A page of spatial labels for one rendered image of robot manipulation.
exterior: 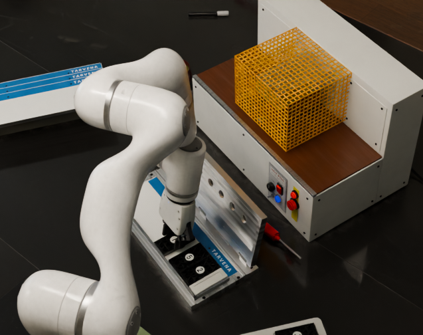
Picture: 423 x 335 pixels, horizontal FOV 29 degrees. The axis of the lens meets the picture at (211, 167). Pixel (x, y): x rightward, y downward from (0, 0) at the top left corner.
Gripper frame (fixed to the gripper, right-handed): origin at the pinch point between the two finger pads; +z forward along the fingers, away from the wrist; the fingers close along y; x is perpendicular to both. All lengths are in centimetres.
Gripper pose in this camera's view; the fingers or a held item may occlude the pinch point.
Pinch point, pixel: (174, 236)
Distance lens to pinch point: 218.2
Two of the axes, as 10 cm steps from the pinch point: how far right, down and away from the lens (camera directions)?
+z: -1.4, 7.5, 6.5
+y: 5.6, 6.0, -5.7
